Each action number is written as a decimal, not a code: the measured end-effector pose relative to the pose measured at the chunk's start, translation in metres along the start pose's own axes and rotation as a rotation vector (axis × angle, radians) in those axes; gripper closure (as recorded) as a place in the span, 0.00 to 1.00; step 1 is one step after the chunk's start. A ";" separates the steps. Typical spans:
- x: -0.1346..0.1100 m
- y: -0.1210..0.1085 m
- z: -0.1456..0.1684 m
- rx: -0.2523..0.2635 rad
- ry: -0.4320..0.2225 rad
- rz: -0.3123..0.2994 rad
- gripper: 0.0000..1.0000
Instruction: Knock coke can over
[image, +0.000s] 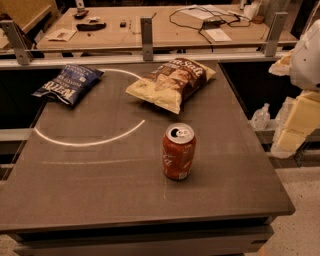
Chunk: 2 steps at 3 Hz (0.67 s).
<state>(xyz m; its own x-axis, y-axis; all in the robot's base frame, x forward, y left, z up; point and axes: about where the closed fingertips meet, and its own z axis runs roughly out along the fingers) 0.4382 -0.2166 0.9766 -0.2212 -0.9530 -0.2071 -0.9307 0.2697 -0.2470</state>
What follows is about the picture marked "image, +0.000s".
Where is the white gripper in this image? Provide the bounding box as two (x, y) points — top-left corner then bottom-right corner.
(268, 20), (320, 158)

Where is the red coke can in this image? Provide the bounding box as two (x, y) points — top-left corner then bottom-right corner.
(162, 123), (196, 180)

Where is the clear plastic bottle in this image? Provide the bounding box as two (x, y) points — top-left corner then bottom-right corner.
(251, 103), (270, 130)

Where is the white paper card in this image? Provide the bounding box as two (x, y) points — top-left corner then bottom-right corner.
(206, 28), (231, 42)

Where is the black power adapter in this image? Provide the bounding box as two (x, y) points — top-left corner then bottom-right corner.
(202, 18), (226, 30)

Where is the white paper sheet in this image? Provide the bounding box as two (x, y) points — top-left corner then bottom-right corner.
(178, 5), (228, 20)

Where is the tan and brown chip bag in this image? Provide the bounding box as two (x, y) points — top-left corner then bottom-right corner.
(126, 58), (216, 114)

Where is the small black block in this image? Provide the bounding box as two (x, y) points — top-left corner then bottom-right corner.
(120, 21), (127, 27)

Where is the black elongated device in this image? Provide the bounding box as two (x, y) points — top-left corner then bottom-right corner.
(76, 23), (107, 31)

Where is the blue chip bag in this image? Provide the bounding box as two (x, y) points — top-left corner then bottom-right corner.
(33, 64), (104, 106)

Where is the dark stand base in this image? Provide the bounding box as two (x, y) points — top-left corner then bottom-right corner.
(73, 0), (88, 19)

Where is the beige paper note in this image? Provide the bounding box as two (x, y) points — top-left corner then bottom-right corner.
(46, 28), (76, 42)

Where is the right metal bracket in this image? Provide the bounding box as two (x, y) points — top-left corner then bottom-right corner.
(261, 12), (288, 57)

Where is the metal bracket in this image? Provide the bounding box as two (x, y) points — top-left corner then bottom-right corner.
(261, 12), (288, 57)
(140, 17), (153, 61)
(0, 20), (33, 65)

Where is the black cable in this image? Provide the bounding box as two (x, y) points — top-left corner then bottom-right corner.
(168, 4), (252, 45)

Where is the middle metal bracket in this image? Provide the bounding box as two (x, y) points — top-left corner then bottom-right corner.
(140, 17), (153, 61)

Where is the metal rail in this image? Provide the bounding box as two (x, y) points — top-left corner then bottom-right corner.
(0, 51), (288, 70)

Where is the left metal bracket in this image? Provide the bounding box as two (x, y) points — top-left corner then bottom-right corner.
(0, 20), (33, 65)

